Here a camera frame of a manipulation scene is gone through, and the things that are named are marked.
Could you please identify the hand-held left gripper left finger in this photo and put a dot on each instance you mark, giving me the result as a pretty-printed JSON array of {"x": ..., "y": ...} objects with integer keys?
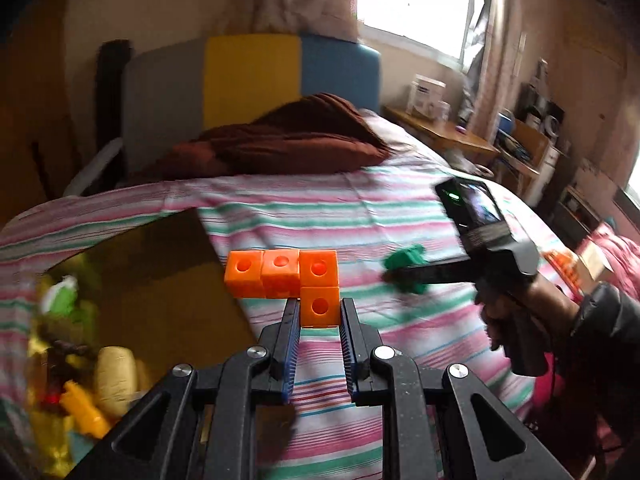
[{"x": 290, "y": 360}]

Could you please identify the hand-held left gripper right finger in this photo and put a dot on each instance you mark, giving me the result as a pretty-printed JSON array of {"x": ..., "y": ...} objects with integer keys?
[{"x": 350, "y": 360}]

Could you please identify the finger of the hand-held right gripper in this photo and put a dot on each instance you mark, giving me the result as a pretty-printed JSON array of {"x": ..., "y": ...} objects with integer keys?
[{"x": 440, "y": 272}]

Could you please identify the green plastic toy piece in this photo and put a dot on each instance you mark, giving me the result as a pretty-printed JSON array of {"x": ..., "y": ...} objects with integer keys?
[{"x": 405, "y": 257}]

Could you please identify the orange linked cube blocks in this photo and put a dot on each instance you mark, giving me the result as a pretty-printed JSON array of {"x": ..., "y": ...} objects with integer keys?
[{"x": 280, "y": 270}]

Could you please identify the cream egg-shaped toy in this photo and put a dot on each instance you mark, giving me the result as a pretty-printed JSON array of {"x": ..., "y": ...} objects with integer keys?
[{"x": 117, "y": 375}]

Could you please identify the yellow plastic toy piece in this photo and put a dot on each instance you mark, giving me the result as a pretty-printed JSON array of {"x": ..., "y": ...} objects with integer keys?
[{"x": 82, "y": 410}]

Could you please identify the dark fuzzy toy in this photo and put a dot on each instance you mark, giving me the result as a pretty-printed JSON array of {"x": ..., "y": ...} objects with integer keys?
[{"x": 57, "y": 355}]

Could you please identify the green and white toy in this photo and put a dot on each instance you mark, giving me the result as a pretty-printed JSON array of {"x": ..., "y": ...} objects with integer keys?
[{"x": 65, "y": 300}]

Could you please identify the person's right forearm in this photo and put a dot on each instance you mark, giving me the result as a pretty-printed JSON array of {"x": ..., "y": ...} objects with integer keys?
[{"x": 600, "y": 360}]

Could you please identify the person's right hand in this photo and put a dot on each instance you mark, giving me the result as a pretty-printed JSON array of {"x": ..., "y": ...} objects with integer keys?
[{"x": 550, "y": 310}]

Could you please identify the orange toy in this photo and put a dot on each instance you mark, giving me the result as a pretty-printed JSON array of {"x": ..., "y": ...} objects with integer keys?
[{"x": 565, "y": 266}]

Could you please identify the cluttered wooden shelf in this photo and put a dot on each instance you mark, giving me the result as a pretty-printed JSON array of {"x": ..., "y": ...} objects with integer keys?
[{"x": 535, "y": 135}]

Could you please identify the wooden side desk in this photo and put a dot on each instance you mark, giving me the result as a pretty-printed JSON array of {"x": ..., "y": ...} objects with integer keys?
[{"x": 440, "y": 132}]

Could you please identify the red pink cloth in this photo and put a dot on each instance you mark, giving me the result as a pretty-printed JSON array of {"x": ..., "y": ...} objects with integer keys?
[{"x": 622, "y": 255}]

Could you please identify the white cardboard box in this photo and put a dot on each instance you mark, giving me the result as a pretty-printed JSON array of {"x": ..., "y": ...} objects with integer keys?
[{"x": 425, "y": 95}]

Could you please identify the striped bed sheet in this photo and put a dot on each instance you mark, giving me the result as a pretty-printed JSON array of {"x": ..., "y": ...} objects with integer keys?
[{"x": 300, "y": 200}]

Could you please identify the grey side curtain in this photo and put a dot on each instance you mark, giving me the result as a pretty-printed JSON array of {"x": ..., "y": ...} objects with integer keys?
[{"x": 482, "y": 45}]

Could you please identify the dark red pillow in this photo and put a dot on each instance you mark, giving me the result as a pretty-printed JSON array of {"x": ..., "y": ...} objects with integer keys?
[{"x": 280, "y": 140}]

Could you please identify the bright window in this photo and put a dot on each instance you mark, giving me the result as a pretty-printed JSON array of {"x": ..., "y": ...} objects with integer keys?
[{"x": 415, "y": 5}]

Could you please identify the grey yellow blue headboard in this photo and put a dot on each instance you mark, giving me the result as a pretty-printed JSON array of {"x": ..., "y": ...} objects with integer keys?
[{"x": 250, "y": 75}]

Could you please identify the wooden wardrobe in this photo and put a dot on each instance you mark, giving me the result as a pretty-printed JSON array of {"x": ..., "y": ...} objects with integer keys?
[{"x": 30, "y": 110}]

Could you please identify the white plastic rail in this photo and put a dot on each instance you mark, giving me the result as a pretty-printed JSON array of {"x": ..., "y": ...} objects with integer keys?
[{"x": 95, "y": 165}]

